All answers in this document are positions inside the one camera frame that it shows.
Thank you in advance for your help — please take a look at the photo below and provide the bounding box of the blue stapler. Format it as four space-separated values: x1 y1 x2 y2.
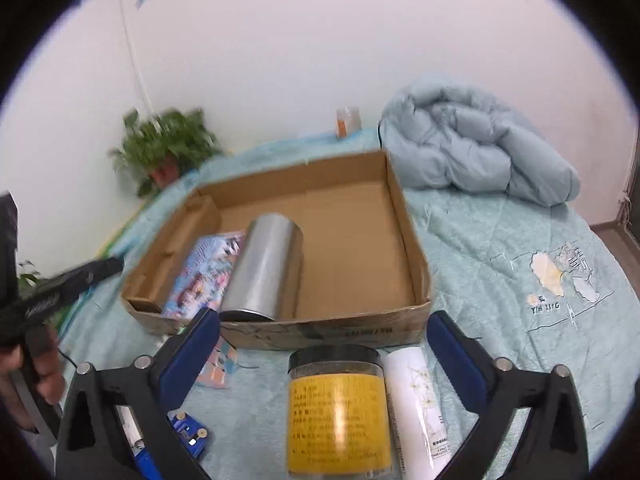
127 410 210 480

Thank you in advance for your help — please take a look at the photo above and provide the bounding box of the person's left hand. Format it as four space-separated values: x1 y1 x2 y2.
0 327 67 432

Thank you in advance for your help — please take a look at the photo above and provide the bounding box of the green leafy plant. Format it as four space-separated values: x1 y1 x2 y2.
17 260 68 333

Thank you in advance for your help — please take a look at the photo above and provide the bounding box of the yellow label clear jar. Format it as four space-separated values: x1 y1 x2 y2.
286 345 393 478

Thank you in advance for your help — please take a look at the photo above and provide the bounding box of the brown cardboard box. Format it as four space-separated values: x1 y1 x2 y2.
121 149 433 352

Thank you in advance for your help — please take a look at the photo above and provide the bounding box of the small orange white container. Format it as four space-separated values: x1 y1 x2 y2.
335 106 362 140

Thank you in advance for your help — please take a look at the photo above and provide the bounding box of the white wall cable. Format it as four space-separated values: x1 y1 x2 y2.
117 0 153 116

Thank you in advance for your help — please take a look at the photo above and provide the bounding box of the teal printed bedsheet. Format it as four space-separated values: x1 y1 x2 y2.
55 127 638 480

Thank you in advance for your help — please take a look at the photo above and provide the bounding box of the colourful picture book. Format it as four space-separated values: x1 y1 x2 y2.
161 230 247 322

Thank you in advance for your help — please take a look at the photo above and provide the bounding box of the silver metal can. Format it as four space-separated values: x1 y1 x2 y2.
219 213 305 322

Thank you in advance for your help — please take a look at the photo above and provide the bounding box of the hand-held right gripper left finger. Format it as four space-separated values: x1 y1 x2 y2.
54 307 236 480

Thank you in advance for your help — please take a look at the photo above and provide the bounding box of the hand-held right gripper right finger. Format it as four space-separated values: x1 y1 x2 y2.
425 310 591 480

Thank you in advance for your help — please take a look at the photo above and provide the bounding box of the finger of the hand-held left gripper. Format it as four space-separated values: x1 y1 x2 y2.
20 257 125 313

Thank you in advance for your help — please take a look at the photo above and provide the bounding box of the potted plant red pot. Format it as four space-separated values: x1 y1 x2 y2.
109 107 226 197

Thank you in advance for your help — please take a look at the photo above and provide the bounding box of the light blue quilt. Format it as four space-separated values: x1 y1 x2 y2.
377 76 583 207

